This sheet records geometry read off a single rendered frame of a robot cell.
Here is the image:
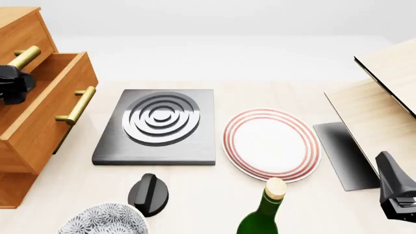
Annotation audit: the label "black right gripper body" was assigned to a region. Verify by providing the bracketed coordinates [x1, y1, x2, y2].
[380, 191, 416, 224]

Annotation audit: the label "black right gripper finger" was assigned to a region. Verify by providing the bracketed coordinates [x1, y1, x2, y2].
[375, 150, 416, 201]

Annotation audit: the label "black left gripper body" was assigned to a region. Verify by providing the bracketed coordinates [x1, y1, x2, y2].
[0, 64, 37, 106]

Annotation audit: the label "wooden cabinet drawer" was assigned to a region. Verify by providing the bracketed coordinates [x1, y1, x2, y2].
[0, 51, 99, 176]
[0, 14, 60, 74]

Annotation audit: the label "wooden cabinet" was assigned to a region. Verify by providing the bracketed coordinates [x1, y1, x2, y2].
[0, 6, 99, 209]

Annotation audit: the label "pale microwave oven black edges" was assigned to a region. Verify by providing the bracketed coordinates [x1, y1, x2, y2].
[353, 37, 416, 118]

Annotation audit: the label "beige bottle cork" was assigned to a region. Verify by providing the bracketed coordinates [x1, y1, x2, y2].
[264, 177, 288, 199]

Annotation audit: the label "white plate with red rings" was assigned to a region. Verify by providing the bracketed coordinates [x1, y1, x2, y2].
[222, 107, 323, 184]

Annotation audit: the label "green glass wine bottle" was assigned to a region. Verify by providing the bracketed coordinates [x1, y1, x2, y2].
[236, 188, 285, 234]

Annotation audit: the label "flat black stove plate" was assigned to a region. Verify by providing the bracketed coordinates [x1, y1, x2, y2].
[92, 88, 216, 167]

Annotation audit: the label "patterned grey white bowl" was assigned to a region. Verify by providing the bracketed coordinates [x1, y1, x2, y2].
[57, 202, 149, 234]

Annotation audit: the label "round black stove knob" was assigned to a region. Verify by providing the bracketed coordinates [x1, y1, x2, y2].
[127, 173, 170, 218]

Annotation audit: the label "brass drawer handle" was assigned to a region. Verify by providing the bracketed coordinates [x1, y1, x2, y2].
[55, 86, 98, 127]
[13, 45, 42, 70]

